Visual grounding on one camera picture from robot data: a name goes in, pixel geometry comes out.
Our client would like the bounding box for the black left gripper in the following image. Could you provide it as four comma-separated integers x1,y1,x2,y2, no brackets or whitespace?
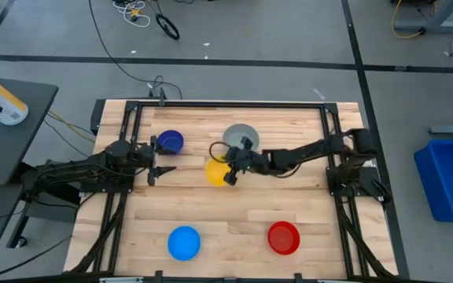
134,135,179,187

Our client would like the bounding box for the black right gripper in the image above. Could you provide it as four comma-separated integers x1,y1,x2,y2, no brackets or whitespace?
223,137,261,186

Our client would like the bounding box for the dark blue bowl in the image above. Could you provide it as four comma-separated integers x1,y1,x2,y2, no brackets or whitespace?
156,129,185,156

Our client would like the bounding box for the yellow bowl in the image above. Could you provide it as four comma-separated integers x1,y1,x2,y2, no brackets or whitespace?
204,154,234,187

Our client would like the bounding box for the gray bowl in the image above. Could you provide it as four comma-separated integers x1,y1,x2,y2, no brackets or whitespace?
222,123,260,153

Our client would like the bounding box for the red bowl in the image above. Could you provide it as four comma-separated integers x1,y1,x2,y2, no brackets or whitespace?
267,220,301,255

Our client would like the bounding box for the light blue bowl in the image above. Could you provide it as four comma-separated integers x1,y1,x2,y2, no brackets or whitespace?
167,225,202,262

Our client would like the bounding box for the black low stand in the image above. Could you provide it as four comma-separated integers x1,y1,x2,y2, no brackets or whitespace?
5,158,94,249

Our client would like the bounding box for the black side table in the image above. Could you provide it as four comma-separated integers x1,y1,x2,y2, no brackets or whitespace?
0,75,60,186

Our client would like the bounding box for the white bottle with yellow label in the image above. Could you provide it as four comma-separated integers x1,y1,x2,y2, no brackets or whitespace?
0,68,30,127

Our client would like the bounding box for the blue plastic bin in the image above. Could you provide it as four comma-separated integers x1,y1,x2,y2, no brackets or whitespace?
413,138,453,223

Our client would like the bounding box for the gray floor bar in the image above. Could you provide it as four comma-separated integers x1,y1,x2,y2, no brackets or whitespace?
428,124,453,137

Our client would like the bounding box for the gray desk leg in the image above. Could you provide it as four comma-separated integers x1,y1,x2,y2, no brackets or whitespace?
392,0,453,35

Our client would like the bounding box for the black aluminium table frame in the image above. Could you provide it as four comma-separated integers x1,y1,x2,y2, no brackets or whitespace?
68,98,397,281

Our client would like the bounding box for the thin yellow wire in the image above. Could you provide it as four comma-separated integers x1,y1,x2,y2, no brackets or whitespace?
46,111,96,143

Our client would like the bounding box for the long black floor cable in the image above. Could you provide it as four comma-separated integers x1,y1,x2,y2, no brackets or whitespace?
87,0,183,100

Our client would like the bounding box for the black rubber ring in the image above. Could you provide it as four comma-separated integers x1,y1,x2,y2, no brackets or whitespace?
154,13,181,41

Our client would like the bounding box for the white cable bundle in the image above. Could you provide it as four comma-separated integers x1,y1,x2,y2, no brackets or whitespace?
112,0,152,29

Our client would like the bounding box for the thin black floor cable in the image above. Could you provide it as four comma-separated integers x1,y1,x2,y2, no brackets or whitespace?
0,234,73,282

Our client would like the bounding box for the yellow floor cable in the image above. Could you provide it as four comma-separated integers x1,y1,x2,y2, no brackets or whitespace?
390,0,425,40

